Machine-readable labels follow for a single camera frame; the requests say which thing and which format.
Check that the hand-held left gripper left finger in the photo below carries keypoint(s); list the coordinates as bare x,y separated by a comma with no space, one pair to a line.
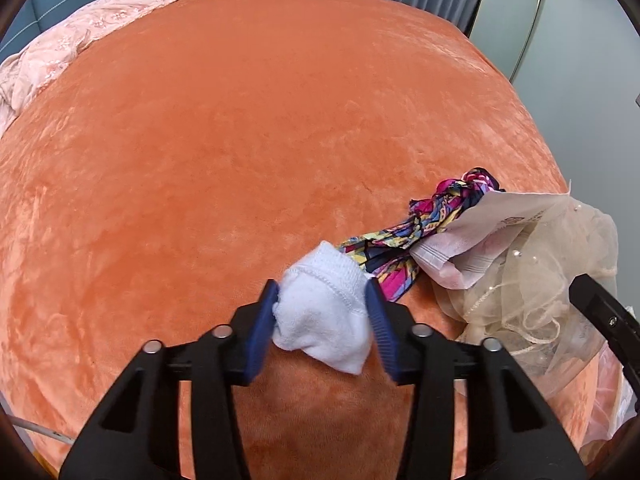
260,330

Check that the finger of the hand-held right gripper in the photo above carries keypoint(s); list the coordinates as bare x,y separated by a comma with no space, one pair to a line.
600,310

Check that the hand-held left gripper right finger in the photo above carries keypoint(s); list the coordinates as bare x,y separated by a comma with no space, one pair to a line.
382,330

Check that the white sock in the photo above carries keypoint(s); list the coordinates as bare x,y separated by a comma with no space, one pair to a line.
320,310

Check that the colourful patterned scarf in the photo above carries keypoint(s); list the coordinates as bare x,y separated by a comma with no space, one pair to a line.
395,255

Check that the beige pearl tulle veil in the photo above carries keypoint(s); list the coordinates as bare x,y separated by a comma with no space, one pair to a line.
525,290

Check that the white plastic packet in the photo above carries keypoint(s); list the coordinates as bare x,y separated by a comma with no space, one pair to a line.
500,215

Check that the orange plush blanket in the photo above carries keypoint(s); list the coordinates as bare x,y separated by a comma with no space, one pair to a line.
250,135

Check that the gold-framed standing mirror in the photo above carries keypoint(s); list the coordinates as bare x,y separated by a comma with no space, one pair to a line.
505,10

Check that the pink lace quilt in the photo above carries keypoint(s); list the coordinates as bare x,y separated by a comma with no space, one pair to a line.
75,45

